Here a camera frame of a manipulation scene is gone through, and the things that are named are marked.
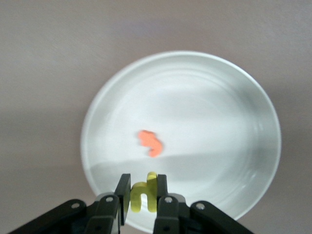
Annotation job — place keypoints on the yellow foam letter h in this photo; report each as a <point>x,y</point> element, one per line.
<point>151,190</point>

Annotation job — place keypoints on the orange foam letter f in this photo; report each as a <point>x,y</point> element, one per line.
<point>151,143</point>

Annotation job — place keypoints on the beige round plate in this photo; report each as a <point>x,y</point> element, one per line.
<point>207,122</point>

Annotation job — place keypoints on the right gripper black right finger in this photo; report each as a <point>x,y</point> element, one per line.
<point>163,207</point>

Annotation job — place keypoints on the brown table cover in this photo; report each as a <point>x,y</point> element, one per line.
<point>48,73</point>

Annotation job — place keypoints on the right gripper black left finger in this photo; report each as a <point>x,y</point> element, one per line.
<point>124,195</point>

